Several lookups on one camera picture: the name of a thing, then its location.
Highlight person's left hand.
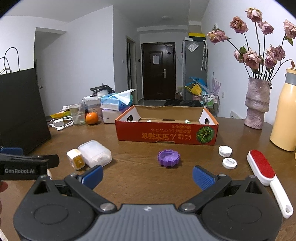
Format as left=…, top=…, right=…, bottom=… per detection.
left=0, top=181, right=8, bottom=214

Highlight white yellow small box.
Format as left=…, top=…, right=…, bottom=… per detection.
left=66, top=149, right=85, bottom=170

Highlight dark brown entrance door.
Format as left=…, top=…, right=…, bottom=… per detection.
left=142, top=42, right=176, bottom=100

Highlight white flat round lid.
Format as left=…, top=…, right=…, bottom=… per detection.
left=222, top=157, right=237, bottom=170

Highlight blue tissue pack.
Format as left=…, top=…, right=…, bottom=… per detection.
left=100, top=89, right=135, bottom=111

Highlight black paper bag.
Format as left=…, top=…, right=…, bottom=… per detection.
left=1, top=67, right=51, bottom=155

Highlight white board against wall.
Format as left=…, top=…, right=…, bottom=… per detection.
left=230, top=110, right=245, bottom=120

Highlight white plastic case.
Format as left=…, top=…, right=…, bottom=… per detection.
left=78, top=140, right=112, bottom=168

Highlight purple jar lid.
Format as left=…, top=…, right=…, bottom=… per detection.
left=158, top=150, right=181, bottom=167

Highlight clear food container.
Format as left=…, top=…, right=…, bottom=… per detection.
left=85, top=96, right=103, bottom=121

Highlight glass cup with straw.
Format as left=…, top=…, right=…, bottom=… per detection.
left=69, top=102, right=85, bottom=125

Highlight metal storage cart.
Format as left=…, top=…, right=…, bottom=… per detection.
left=200, top=91, right=220, bottom=116

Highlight cream thermos bottle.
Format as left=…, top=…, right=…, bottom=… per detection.
left=270, top=68, right=296, bottom=152

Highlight dried pink roses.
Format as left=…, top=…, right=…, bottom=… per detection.
left=207, top=8, right=295, bottom=82

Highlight white charger with cable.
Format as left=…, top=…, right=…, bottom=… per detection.
left=48, top=116, right=74, bottom=131

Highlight orange cardboard box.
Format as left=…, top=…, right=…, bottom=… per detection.
left=115, top=105, right=219, bottom=145

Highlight orange fruit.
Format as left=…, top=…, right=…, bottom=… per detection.
left=85, top=112, right=99, bottom=125

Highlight grey refrigerator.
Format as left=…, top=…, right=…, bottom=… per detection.
left=182, top=37, right=207, bottom=87

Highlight pink textured vase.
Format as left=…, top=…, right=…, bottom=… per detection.
left=244, top=77, right=272, bottom=130

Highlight red lint brush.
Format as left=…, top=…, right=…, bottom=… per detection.
left=247, top=150, right=293, bottom=219

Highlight white round cap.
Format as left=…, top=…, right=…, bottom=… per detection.
left=218, top=145, right=233, bottom=158

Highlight black device stack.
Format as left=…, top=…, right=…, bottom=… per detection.
left=90, top=85, right=115, bottom=96

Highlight black bag on chair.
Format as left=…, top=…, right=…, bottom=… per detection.
left=164, top=99, right=203, bottom=107

